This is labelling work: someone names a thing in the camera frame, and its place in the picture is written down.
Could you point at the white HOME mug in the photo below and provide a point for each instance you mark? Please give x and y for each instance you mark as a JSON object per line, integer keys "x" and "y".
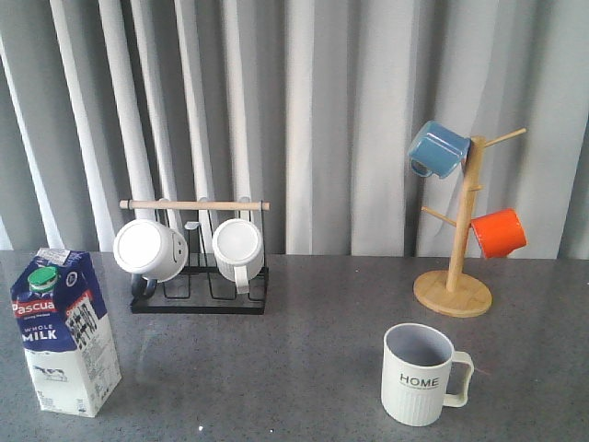
{"x": 417, "y": 363}

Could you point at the Pascual whole milk carton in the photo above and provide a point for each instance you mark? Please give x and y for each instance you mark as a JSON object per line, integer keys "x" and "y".
{"x": 66, "y": 333}

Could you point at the white ribbed hanging mug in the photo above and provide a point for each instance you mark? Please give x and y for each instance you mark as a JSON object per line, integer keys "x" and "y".
{"x": 238, "y": 251}

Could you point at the grey pleated curtain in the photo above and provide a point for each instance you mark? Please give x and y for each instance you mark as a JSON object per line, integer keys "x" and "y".
{"x": 309, "y": 105}

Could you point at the white smiley face mug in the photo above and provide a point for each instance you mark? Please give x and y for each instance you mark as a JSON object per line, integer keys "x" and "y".
{"x": 151, "y": 252}

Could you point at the blue enamel mug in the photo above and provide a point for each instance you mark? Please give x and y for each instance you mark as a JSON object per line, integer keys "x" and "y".
{"x": 437, "y": 150}

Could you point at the wooden mug tree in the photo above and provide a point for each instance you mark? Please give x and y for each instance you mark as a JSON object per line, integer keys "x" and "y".
{"x": 452, "y": 292}

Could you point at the orange enamel mug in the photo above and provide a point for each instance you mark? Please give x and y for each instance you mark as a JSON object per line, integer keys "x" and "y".
{"x": 499, "y": 233}

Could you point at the black wire mug rack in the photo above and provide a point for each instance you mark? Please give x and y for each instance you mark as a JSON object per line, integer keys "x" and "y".
{"x": 199, "y": 287}

